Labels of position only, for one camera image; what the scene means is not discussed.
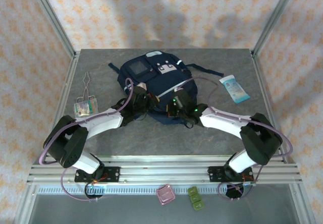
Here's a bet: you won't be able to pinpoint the navy blue backpack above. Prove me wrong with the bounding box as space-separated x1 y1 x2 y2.
107 51 224 126

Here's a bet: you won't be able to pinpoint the blue wet wipes pack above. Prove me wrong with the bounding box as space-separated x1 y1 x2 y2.
218 75 251 105

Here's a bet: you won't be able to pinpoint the small green white packet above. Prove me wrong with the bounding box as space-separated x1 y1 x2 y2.
73 96 99 118

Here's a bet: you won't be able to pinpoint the pink square container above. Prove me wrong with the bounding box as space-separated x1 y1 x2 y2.
155 184 176 206

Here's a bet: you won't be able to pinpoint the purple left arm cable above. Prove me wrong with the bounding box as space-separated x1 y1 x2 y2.
40 77 134 202

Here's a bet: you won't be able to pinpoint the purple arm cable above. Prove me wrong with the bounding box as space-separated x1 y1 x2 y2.
161 77 293 202
40 77 134 202

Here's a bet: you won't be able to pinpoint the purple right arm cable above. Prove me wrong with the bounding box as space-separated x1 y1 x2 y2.
161 77 293 202

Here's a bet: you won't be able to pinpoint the metal wire tongs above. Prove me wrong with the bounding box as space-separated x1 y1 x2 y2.
76 72 99 103

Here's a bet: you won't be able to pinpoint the wide aluminium mounting rail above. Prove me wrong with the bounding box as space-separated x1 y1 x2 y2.
26 155 302 184

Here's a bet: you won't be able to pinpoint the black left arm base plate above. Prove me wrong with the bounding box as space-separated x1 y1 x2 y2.
74 166 121 183

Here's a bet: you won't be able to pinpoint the aluminium table edge rail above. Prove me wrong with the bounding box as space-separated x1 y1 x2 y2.
251 51 288 163
40 52 81 164

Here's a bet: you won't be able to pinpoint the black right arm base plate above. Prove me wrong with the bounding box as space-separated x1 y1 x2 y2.
208 165 254 183

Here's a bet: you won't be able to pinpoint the white slotted cable duct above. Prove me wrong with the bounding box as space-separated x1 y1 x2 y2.
37 185 243 195

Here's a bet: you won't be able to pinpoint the black round cable grommet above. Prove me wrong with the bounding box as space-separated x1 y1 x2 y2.
225 183 249 200
84 183 104 200

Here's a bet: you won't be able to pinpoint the aluminium frame post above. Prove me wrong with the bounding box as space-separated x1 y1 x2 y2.
26 0 76 58
251 0 301 55

